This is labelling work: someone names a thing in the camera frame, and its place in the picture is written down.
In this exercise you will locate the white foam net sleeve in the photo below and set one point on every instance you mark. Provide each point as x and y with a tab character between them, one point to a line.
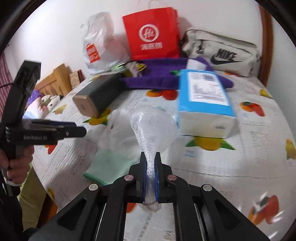
152	125

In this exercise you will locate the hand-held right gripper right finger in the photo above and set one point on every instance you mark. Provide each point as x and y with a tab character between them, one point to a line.
157	183

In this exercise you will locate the green tissue pack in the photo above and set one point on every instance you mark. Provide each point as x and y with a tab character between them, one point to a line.
118	67

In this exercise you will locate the wooden headboard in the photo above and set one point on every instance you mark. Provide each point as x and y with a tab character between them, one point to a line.
266	46

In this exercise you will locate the purple towel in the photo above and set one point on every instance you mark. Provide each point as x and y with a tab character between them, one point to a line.
159	71

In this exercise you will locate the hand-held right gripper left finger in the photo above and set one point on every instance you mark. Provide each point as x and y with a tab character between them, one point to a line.
144	185

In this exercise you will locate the green wipes packet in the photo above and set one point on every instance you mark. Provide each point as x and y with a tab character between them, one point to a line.
174	72

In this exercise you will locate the red paper bag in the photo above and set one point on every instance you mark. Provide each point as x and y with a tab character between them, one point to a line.
161	30

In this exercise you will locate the white plush toy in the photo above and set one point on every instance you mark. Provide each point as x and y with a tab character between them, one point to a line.
50	103

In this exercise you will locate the patterned cardboard box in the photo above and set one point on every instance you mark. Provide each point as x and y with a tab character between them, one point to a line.
75	78

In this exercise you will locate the wooden furniture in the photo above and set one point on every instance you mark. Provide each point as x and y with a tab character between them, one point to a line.
55	81

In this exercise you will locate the white glove with green cuff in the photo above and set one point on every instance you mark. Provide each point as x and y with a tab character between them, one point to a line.
108	157

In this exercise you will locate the blue tissue pack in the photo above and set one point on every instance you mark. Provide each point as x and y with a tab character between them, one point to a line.
203	125

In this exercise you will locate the red striped cloth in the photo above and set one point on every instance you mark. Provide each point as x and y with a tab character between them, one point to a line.
5	74

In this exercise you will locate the bronze tin box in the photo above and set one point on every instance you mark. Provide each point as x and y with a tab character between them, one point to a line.
101	92

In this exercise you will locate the grey pouch bag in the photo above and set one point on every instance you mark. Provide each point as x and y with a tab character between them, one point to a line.
208	37

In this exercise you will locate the person's left hand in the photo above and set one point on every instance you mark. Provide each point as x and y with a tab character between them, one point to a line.
20	169

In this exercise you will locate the person's left forearm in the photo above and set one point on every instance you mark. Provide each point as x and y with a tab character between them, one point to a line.
9	208

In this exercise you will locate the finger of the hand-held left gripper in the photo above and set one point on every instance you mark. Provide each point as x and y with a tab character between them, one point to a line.
74	132
64	125

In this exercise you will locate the yellow and black small item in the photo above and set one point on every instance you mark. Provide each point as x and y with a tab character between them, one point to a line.
141	66

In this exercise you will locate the fruit print tablecloth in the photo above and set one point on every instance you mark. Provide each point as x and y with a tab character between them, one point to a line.
231	162

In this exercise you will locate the white plastic shopping bag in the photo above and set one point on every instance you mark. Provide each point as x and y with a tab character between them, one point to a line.
101	34

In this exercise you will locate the yellow-green cloth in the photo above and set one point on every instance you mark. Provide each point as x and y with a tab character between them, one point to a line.
32	197

